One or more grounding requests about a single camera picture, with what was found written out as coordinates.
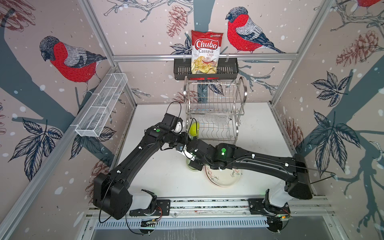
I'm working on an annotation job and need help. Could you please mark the pale green bowl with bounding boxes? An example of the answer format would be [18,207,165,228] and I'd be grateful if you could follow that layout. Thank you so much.
[186,159,198,172]

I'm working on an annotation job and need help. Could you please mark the lime green bowl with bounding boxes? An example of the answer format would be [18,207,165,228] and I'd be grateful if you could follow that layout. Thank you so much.
[189,121,200,138]

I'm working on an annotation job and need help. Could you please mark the white painted ceramic plate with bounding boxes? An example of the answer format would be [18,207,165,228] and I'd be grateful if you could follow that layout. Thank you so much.
[205,166,242,188]

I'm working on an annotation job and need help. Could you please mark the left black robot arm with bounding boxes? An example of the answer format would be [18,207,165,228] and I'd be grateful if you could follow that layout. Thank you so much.
[93,114,188,220]

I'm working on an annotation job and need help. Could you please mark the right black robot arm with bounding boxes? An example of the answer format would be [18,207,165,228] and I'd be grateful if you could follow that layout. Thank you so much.
[185,139,313,208]

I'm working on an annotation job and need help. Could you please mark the steel two-tier dish rack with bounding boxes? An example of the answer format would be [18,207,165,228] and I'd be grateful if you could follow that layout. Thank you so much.
[183,77,248,144]

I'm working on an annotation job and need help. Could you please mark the red Chuba chips bag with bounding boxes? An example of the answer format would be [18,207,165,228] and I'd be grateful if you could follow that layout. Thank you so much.
[191,31,223,74]

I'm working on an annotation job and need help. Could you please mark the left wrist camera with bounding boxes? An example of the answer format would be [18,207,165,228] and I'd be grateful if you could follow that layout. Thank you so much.
[172,120,185,134]

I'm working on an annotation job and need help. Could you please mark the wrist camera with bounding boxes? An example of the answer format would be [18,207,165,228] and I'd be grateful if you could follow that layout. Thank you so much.
[172,120,185,134]
[176,144,195,161]

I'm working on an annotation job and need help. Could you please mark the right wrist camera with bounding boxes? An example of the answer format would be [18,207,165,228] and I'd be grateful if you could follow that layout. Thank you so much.
[176,144,195,161]

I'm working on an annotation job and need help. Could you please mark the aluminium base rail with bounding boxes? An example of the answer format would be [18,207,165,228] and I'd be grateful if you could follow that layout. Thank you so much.
[163,196,335,218]

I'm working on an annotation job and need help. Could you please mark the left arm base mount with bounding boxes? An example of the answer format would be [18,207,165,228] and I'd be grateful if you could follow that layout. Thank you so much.
[129,200,171,217]

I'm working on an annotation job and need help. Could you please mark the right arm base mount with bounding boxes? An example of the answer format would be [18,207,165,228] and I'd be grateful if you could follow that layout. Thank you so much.
[248,199,291,217]

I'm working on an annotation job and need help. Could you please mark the black wall basket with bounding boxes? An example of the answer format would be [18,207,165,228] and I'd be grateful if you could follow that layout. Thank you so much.
[174,58,239,80]

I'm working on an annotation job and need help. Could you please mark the white wire mesh shelf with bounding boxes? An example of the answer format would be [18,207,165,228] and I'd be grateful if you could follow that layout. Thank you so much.
[75,73,128,138]

